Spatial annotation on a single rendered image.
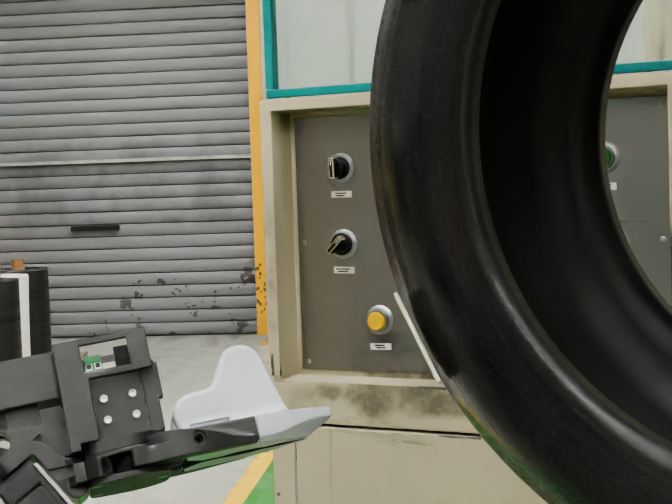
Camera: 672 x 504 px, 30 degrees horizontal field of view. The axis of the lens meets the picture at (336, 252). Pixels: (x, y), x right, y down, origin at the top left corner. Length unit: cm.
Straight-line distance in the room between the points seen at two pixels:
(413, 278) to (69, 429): 23
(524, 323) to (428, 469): 87
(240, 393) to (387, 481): 90
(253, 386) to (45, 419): 12
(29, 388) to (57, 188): 967
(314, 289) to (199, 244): 840
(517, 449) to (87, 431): 25
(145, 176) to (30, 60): 132
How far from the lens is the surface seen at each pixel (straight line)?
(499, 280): 73
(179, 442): 69
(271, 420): 72
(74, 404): 71
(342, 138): 165
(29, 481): 71
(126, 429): 71
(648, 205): 151
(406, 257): 77
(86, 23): 1035
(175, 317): 1014
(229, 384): 72
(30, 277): 789
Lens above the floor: 115
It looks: 3 degrees down
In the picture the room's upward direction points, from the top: 2 degrees counter-clockwise
